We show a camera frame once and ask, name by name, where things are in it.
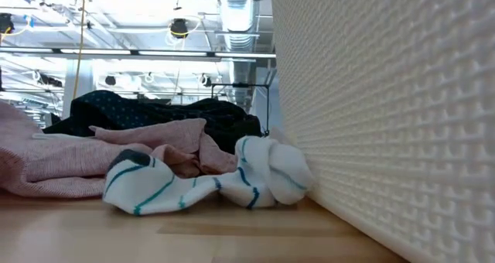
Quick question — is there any white pillar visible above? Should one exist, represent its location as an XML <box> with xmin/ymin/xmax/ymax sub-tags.
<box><xmin>61</xmin><ymin>59</ymin><xmax>96</xmax><ymax>119</ymax></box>

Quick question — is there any silver ventilation duct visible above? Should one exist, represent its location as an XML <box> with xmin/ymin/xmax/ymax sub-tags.
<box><xmin>215</xmin><ymin>0</ymin><xmax>261</xmax><ymax>113</ymax></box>

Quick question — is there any pink shirt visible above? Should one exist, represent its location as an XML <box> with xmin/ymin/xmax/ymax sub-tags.
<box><xmin>0</xmin><ymin>99</ymin><xmax>239</xmax><ymax>200</ymax></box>

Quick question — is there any navy dotted garment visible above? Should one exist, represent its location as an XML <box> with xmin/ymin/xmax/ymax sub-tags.
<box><xmin>41</xmin><ymin>89</ymin><xmax>202</xmax><ymax>138</ymax></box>

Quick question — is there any white striped sock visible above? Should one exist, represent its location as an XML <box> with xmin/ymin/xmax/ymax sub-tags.
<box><xmin>101</xmin><ymin>148</ymin><xmax>237</xmax><ymax>217</ymax></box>
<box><xmin>216</xmin><ymin>135</ymin><xmax>316</xmax><ymax>211</ymax></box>

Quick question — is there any black background metal frame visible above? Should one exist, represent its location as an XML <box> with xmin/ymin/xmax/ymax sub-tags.
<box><xmin>210</xmin><ymin>82</ymin><xmax>271</xmax><ymax>137</ymax></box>

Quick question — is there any white basket with socks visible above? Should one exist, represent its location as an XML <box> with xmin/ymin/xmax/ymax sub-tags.
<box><xmin>269</xmin><ymin>0</ymin><xmax>495</xmax><ymax>263</ymax></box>

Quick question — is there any black ceiling camera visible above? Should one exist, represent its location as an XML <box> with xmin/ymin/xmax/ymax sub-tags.
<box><xmin>169</xmin><ymin>18</ymin><xmax>190</xmax><ymax>39</ymax></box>
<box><xmin>0</xmin><ymin>13</ymin><xmax>15</xmax><ymax>34</ymax></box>

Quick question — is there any long ceiling light bar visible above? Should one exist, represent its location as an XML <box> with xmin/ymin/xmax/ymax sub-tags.
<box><xmin>0</xmin><ymin>47</ymin><xmax>277</xmax><ymax>60</ymax></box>

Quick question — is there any long yellow cable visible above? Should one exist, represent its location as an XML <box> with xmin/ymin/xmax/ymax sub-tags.
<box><xmin>72</xmin><ymin>0</ymin><xmax>87</xmax><ymax>100</ymax></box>

